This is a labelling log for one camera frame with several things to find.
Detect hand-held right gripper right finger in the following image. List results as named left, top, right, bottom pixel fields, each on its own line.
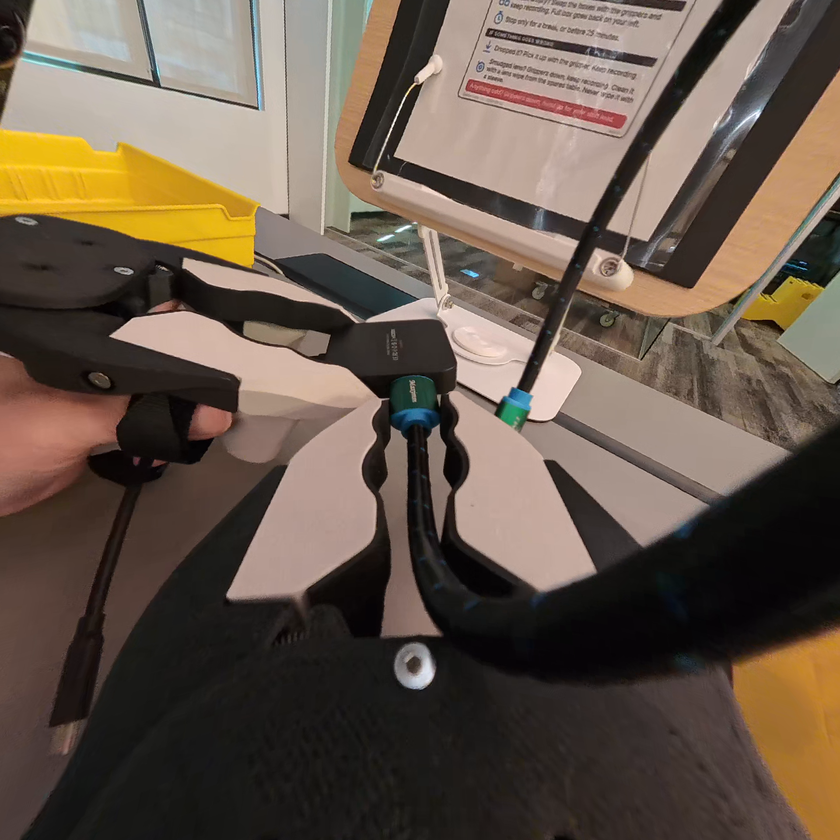
left=441, top=392, right=598, bottom=601

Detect person's left hand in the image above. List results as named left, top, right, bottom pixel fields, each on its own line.
left=0, top=357, right=234, bottom=519

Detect black hdmi cable green plugs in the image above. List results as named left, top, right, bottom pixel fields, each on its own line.
left=387, top=0, right=840, bottom=680

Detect wooden framed sign board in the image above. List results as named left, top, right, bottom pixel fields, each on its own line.
left=335, top=0, right=840, bottom=319

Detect yellow floor sign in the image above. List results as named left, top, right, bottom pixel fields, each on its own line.
left=740, top=274, right=829, bottom=324

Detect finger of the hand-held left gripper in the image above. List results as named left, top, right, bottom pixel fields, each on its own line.
left=172, top=257, right=360, bottom=334
left=108, top=310, right=380, bottom=422

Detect black multiport hub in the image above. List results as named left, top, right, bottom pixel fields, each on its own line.
left=49, top=318, right=458, bottom=757

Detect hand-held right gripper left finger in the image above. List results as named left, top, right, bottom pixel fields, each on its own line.
left=225, top=400, right=393, bottom=631

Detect laminated instruction sheet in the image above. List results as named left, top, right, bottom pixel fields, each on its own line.
left=392, top=0, right=746, bottom=244

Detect dark desk pad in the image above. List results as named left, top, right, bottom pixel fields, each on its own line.
left=274, top=251, right=411, bottom=319

